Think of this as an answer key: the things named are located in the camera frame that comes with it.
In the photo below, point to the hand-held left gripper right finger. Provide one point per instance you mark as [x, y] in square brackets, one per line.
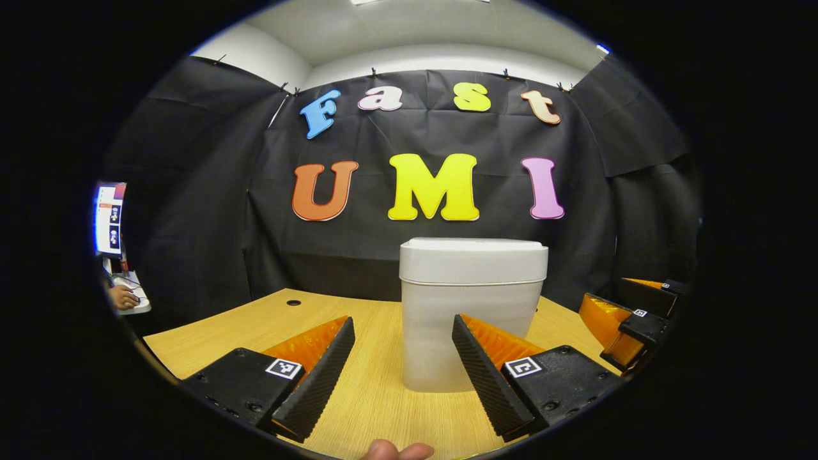
[486, 377]

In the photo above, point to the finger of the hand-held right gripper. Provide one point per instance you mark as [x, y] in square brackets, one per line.
[645, 329]
[648, 295]

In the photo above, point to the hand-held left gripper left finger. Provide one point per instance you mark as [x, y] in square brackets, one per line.
[319, 383]

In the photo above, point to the white desktop garbage bin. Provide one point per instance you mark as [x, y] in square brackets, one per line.
[473, 268]

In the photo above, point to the wooden desktop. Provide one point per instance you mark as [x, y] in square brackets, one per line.
[383, 358]

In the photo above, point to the black backdrop cloth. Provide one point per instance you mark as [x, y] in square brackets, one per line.
[358, 255]

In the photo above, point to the white side table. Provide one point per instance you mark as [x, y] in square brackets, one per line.
[142, 305]

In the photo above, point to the computer monitor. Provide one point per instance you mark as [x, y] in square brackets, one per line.
[110, 220]

